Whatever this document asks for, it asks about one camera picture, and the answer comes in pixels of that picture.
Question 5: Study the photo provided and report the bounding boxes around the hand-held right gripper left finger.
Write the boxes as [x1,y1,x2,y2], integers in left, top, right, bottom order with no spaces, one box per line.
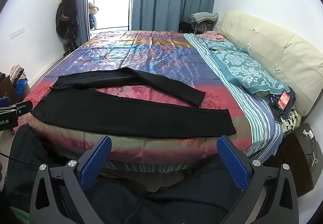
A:
[29,135,113,224]

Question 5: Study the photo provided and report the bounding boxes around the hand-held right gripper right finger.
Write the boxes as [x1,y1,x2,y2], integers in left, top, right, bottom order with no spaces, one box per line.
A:
[216,135,299,224]

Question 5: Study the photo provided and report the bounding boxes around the black pants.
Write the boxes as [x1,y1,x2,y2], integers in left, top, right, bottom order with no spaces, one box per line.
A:
[30,68,237,139]

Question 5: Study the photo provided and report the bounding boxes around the pile of clothes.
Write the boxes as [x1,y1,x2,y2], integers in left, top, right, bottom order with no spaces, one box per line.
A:
[10,65,28,98]

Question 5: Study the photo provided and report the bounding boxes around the striped bed sheet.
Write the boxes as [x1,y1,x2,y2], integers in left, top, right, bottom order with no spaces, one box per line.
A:
[108,33,284,175]

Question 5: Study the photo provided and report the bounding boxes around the dark nightstand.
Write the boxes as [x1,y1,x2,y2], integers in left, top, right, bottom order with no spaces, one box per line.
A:
[262,123,323,198]

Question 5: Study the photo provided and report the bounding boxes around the black and white floral cloth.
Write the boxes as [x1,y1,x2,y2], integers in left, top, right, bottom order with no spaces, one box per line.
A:
[281,109,302,136]

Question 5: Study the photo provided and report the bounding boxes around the person's dark clothing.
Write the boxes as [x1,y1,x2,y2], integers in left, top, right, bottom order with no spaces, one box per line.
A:
[5,124,255,224]

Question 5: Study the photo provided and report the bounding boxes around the smartphone with red screen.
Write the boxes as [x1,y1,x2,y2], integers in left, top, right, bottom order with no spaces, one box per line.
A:
[277,90,291,110]

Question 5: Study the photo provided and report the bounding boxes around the dark blue cloth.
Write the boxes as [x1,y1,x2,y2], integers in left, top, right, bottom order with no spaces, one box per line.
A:
[267,86,297,120]

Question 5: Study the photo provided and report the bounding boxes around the large teal patterned pillow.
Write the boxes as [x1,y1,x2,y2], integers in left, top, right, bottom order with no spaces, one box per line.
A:
[211,50,290,94]

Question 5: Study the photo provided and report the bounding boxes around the hanging dark coats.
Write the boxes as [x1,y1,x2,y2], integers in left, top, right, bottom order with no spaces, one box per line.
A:
[56,0,79,45]

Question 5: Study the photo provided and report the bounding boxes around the plush toys by window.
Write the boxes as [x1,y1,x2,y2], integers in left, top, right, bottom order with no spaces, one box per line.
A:
[88,2,99,30]

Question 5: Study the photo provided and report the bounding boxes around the small teal patterned pillow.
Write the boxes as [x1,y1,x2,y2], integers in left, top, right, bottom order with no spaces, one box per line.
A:
[202,37,240,51]

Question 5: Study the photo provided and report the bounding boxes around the floral satin bedspread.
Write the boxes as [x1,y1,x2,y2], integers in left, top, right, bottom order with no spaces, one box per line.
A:
[24,30,253,164]

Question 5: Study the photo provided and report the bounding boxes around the cream padded headboard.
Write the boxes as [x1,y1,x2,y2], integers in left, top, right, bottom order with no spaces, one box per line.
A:
[219,10,323,116]

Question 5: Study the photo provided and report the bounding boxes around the pink cloth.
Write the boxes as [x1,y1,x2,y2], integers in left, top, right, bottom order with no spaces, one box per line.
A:
[197,30,225,41]

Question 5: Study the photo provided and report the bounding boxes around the chair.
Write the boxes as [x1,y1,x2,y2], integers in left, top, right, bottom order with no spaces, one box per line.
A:
[194,21,215,34]

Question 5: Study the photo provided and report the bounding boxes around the black bag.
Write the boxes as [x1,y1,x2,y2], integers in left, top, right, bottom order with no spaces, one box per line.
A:
[179,21,197,33]

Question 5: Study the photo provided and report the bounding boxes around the black cable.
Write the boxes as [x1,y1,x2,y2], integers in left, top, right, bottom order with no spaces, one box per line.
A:
[0,152,41,166]

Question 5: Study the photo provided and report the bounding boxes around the white wall plate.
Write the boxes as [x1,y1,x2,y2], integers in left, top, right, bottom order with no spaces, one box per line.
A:
[10,28,24,39]

